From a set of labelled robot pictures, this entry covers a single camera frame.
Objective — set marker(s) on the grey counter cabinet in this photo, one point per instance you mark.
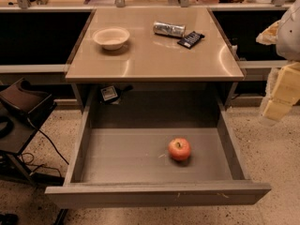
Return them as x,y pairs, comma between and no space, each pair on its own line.
153,75

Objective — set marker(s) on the red apple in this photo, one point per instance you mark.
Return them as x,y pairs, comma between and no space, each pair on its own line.
179,149

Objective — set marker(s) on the small label tag device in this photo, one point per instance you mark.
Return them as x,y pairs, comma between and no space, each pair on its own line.
108,93

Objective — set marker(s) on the white bowl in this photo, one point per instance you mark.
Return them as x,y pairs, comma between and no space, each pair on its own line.
111,38

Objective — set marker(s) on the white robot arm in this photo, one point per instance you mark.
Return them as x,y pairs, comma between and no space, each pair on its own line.
288,43

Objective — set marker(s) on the open grey drawer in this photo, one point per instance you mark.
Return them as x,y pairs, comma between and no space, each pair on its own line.
123,160

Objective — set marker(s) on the dark snack packet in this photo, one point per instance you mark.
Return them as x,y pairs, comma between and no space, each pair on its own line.
190,40

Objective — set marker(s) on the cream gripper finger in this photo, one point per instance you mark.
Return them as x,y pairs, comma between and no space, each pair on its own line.
282,91
269,35

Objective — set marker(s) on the silver crushed can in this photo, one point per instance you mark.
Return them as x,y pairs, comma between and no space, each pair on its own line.
169,29

